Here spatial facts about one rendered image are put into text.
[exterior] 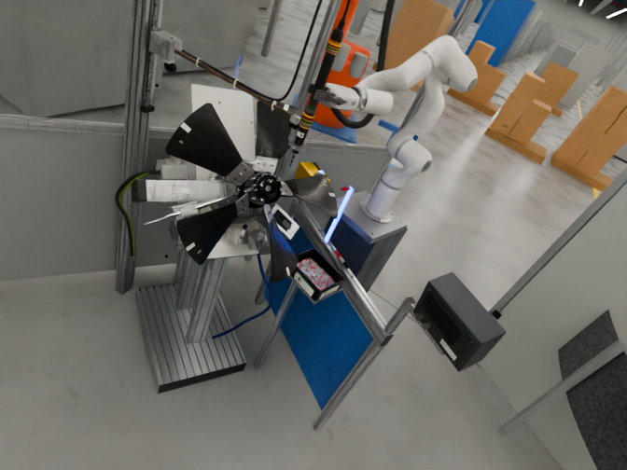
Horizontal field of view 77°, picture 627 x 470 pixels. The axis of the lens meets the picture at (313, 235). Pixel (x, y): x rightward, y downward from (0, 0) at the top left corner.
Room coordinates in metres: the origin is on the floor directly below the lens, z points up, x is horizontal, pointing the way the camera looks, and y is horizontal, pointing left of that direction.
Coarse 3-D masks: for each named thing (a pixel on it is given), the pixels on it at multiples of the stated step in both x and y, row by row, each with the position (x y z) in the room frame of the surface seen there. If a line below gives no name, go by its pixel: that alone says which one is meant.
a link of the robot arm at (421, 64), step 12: (408, 60) 1.61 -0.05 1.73; (420, 60) 1.60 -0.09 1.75; (432, 60) 1.62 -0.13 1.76; (384, 72) 1.58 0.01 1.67; (396, 72) 1.56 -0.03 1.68; (408, 72) 1.55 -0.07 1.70; (420, 72) 1.58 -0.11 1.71; (360, 84) 1.55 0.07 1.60; (372, 84) 1.57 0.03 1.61; (384, 84) 1.58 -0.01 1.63; (396, 84) 1.56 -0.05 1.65; (408, 84) 1.55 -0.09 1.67
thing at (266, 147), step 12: (264, 108) 1.46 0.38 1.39; (288, 108) 1.48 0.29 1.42; (264, 120) 1.42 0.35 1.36; (276, 120) 1.43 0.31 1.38; (288, 120) 1.44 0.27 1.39; (264, 132) 1.39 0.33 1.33; (276, 132) 1.39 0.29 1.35; (288, 132) 1.41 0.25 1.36; (264, 144) 1.36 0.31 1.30; (276, 144) 1.36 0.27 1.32; (264, 156) 1.32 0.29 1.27; (276, 156) 1.33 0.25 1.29
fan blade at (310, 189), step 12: (288, 180) 1.38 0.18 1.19; (300, 180) 1.43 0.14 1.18; (312, 180) 1.47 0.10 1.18; (324, 180) 1.51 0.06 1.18; (300, 192) 1.34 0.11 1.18; (312, 192) 1.39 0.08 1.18; (324, 192) 1.44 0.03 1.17; (312, 204) 1.33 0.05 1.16; (324, 204) 1.38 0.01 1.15; (336, 204) 1.44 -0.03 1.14; (336, 216) 1.38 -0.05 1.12
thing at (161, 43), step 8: (152, 32) 1.41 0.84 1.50; (160, 32) 1.45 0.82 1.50; (152, 40) 1.41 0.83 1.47; (160, 40) 1.40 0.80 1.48; (168, 40) 1.40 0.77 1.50; (176, 40) 1.44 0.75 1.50; (152, 48) 1.41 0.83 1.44; (160, 48) 1.40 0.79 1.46; (168, 48) 1.40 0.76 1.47; (176, 48) 1.43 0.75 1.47; (160, 56) 1.40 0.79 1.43; (168, 56) 1.40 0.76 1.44; (176, 56) 1.44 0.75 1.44
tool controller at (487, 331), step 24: (432, 288) 1.08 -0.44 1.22; (456, 288) 1.09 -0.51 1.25; (432, 312) 1.05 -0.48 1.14; (456, 312) 0.99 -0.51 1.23; (480, 312) 1.02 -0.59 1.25; (432, 336) 1.04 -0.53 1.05; (456, 336) 0.97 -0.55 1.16; (480, 336) 0.93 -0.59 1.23; (456, 360) 0.95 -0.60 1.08; (480, 360) 0.99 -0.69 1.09
